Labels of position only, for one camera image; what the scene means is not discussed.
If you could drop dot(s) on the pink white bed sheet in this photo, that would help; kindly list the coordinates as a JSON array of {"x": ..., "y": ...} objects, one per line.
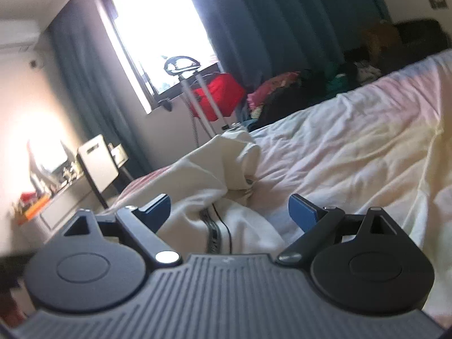
[{"x": 386, "y": 144}]

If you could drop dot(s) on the white backed dark chair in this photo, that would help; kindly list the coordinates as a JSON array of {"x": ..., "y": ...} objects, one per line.
[{"x": 102, "y": 164}]

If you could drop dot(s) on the white garment steamer stand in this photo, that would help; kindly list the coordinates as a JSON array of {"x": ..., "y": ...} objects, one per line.
[{"x": 188, "y": 70}]

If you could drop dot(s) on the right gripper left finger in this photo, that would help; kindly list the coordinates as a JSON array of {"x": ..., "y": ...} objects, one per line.
[{"x": 140, "y": 225}]

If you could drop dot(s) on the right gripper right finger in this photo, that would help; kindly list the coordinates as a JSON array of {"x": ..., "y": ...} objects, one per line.
[{"x": 318, "y": 225}]

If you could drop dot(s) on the white air conditioner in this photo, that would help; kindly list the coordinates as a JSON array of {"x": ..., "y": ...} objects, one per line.
[{"x": 17, "y": 36}]

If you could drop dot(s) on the vanity mirror on desk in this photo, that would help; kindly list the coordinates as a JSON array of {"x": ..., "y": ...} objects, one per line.
[{"x": 48, "y": 159}]

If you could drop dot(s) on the orange flat box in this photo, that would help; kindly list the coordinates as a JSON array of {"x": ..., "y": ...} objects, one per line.
[{"x": 34, "y": 209}]

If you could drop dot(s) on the cream white zip jacket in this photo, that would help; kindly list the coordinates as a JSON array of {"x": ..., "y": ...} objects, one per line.
[{"x": 209, "y": 189}]

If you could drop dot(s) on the teal curtain left of window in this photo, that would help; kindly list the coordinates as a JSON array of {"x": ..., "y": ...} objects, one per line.
[{"x": 91, "y": 91}]

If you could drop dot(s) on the window with dark frame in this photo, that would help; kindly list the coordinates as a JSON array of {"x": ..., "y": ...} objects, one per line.
[{"x": 145, "y": 33}]

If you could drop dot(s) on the pile of colourful clothes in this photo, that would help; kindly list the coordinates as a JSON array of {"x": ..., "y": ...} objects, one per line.
[{"x": 291, "y": 92}]

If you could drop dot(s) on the teal curtain of window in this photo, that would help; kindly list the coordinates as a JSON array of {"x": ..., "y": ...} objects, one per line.
[
  {"x": 256, "y": 40},
  {"x": 91, "y": 91}
]

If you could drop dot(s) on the white dressing desk with drawers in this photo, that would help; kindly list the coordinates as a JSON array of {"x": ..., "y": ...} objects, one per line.
[{"x": 55, "y": 214}]

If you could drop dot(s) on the red bag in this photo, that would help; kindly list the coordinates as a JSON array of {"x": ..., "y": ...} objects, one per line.
[{"x": 225, "y": 91}]

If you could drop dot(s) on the teal curtain right of window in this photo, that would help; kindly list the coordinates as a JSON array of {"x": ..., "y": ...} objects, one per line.
[{"x": 256, "y": 40}]

